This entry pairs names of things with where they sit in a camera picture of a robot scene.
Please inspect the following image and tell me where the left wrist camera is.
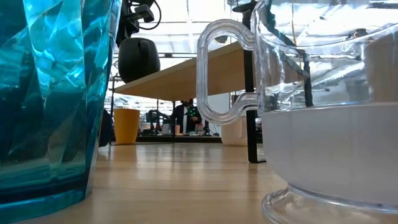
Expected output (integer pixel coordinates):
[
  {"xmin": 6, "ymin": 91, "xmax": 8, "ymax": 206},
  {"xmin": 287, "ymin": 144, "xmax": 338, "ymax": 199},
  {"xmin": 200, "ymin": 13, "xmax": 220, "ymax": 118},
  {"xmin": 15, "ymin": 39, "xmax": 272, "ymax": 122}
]
[{"xmin": 135, "ymin": 4, "xmax": 155, "ymax": 23}]

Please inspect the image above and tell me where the clear glass mug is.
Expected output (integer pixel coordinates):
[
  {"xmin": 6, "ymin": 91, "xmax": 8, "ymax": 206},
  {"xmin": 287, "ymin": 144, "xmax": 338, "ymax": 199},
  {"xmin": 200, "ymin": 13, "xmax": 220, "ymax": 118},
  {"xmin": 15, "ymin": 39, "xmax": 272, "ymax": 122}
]
[{"xmin": 196, "ymin": 0, "xmax": 398, "ymax": 224}]

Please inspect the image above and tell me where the teal faceted plastic tumbler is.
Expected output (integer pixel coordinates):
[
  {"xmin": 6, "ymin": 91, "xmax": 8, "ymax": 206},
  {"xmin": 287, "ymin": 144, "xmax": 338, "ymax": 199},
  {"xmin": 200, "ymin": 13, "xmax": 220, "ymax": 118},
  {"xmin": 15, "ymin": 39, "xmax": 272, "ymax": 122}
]
[{"xmin": 0, "ymin": 0, "xmax": 123, "ymax": 224}]

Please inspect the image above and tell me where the person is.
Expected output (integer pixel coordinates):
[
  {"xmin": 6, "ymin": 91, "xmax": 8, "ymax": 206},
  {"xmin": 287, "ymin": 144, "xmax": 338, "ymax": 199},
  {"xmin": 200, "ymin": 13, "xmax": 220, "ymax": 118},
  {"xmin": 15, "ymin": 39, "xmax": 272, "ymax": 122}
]
[{"xmin": 170, "ymin": 98, "xmax": 203, "ymax": 135}]

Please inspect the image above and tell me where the black mug orange inside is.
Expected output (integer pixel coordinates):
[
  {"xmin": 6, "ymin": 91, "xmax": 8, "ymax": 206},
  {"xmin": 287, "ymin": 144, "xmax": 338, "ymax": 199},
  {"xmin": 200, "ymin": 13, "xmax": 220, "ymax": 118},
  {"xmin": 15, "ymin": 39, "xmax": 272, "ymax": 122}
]
[{"xmin": 118, "ymin": 37, "xmax": 161, "ymax": 84}]

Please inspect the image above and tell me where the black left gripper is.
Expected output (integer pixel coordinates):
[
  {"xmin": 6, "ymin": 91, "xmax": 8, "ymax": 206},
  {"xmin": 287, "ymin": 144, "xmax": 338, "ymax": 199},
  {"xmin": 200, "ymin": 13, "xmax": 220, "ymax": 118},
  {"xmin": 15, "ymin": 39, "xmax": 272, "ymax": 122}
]
[{"xmin": 115, "ymin": 0, "xmax": 140, "ymax": 47}]

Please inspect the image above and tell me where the orange cup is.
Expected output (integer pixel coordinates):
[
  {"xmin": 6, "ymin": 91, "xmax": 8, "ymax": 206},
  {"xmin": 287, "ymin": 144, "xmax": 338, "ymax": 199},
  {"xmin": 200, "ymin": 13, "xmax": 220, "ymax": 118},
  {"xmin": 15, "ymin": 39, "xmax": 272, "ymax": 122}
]
[{"xmin": 113, "ymin": 108, "xmax": 141, "ymax": 145}]

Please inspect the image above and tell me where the beige cup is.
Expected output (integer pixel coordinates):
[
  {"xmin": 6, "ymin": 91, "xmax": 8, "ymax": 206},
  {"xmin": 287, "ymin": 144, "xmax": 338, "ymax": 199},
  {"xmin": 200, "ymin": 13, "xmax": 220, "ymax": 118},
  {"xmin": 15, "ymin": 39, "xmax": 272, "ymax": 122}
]
[{"xmin": 221, "ymin": 114, "xmax": 249, "ymax": 147}]

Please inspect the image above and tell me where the black rig frame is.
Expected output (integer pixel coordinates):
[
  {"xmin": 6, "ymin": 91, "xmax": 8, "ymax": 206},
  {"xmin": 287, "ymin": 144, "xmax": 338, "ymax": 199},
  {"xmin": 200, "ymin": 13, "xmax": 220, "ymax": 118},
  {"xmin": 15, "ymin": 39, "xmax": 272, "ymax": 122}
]
[{"xmin": 136, "ymin": 136, "xmax": 222, "ymax": 144}]

